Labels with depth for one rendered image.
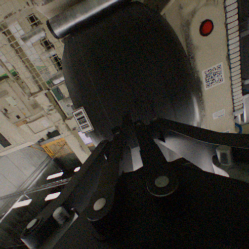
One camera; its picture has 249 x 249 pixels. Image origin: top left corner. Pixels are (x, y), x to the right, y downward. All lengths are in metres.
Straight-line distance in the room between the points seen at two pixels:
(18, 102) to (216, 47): 4.81
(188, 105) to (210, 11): 0.34
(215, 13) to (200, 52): 0.11
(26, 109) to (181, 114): 4.74
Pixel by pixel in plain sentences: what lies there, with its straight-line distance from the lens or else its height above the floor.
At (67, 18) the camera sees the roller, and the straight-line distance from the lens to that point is 0.44.
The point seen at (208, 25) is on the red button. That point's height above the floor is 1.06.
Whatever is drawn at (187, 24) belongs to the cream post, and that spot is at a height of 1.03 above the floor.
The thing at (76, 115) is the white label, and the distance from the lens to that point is 0.34.
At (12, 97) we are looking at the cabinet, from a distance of 5.01.
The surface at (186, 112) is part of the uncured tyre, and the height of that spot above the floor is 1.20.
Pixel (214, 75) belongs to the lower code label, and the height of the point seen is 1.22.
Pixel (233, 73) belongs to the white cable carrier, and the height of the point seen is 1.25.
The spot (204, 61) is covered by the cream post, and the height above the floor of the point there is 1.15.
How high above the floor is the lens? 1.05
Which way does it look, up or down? 22 degrees up
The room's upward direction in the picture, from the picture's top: 154 degrees clockwise
